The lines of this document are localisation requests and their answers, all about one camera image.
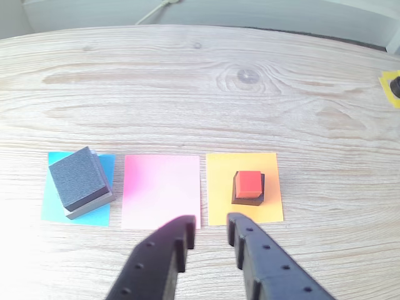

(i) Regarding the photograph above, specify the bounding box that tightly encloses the yellow tape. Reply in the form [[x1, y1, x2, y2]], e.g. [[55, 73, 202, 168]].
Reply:
[[378, 70, 400, 109]]

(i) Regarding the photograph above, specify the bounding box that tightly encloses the pink paper sheet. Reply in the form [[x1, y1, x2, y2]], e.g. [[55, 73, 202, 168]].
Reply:
[[121, 154, 201, 231]]

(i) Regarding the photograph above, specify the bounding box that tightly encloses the blue paper sheet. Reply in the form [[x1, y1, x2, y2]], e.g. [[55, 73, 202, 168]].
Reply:
[[41, 151, 116, 228]]

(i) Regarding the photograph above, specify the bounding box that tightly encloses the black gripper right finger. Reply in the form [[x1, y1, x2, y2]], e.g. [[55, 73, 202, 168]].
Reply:
[[227, 212, 337, 300]]

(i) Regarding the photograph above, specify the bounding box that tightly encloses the white shelf frame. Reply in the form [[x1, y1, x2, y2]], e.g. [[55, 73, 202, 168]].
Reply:
[[386, 26, 400, 56]]

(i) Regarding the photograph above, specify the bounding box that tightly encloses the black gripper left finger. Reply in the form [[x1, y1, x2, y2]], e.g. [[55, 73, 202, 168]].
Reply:
[[106, 214, 197, 300]]

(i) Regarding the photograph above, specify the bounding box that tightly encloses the large grey cube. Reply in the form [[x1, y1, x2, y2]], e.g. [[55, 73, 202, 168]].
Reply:
[[64, 149, 117, 221]]

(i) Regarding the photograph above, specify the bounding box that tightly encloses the small black cube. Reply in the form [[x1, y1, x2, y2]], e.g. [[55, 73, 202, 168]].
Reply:
[[231, 173, 266, 206]]

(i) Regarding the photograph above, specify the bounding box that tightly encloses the medium black cube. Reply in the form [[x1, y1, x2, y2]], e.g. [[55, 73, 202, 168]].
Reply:
[[48, 146, 110, 212]]

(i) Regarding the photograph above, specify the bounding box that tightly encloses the orange paper sheet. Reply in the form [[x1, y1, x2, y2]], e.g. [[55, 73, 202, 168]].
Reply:
[[206, 152, 284, 226]]

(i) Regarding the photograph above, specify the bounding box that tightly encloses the small red cube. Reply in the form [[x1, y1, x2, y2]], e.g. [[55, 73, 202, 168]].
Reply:
[[234, 170, 263, 200]]

